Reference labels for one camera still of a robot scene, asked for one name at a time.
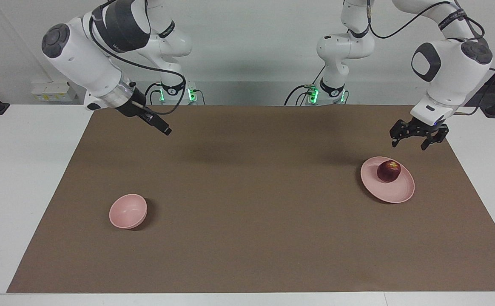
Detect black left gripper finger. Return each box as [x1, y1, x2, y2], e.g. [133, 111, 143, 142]
[390, 120, 411, 148]
[420, 124, 449, 151]

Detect pink small bowl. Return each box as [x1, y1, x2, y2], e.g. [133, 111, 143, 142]
[109, 194, 148, 230]

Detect brown table mat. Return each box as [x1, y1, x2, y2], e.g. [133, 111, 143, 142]
[6, 105, 495, 294]

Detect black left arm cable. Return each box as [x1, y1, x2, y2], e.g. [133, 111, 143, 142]
[367, 0, 495, 116]

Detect white wall socket box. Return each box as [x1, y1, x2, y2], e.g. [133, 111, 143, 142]
[31, 82, 78, 102]

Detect dark red apple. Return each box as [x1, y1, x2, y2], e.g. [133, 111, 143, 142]
[377, 160, 401, 183]

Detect black base cable bundle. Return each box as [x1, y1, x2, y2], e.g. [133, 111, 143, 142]
[284, 64, 350, 106]
[144, 82, 206, 106]

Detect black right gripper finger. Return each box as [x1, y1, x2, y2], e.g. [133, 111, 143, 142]
[143, 111, 168, 133]
[151, 113, 173, 136]

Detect pink round plate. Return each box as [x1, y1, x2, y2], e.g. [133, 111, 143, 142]
[360, 156, 415, 204]

